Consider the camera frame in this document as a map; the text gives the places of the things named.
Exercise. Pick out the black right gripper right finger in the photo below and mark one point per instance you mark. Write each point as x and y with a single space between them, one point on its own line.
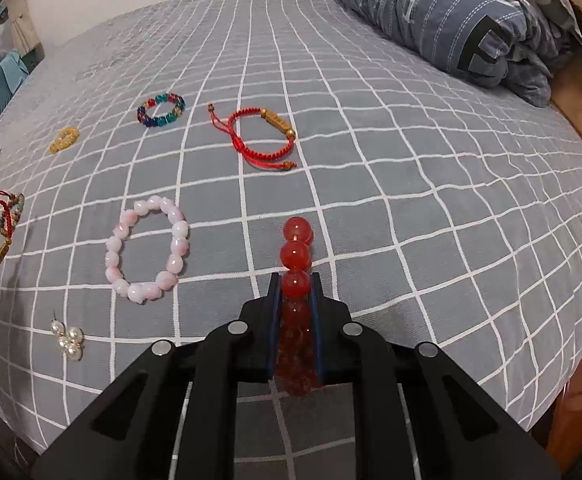
417 414

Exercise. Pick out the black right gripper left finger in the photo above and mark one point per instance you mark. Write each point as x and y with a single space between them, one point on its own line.
172 412

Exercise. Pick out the white pearl cluster earring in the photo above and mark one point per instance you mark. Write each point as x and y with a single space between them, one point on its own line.
70 339

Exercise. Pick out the grey checked bed sheet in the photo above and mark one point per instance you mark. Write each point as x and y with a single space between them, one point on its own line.
160 153

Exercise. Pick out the blue grey folded duvet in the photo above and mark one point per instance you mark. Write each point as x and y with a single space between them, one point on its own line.
488 42

